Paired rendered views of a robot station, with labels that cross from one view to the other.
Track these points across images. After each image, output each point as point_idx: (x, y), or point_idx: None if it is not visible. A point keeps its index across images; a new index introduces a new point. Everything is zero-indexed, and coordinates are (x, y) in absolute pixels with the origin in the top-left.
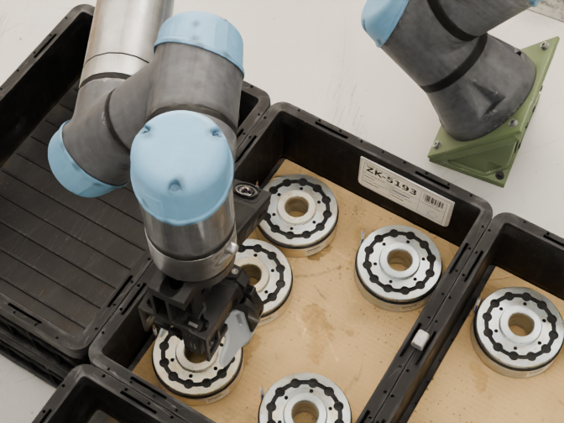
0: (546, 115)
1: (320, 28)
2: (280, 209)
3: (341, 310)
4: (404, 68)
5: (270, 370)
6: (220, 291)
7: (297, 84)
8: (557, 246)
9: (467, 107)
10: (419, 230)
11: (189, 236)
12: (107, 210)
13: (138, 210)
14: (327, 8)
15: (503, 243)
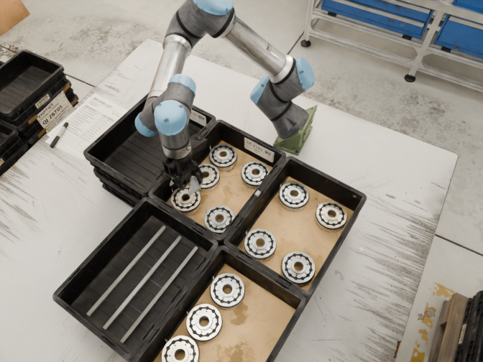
0: (315, 133)
1: (240, 103)
2: (217, 154)
3: (235, 188)
4: (264, 113)
5: (210, 205)
6: (187, 166)
7: (231, 120)
8: (306, 166)
9: (284, 126)
10: (263, 163)
11: (172, 140)
12: (160, 154)
13: None
14: (243, 96)
15: (290, 167)
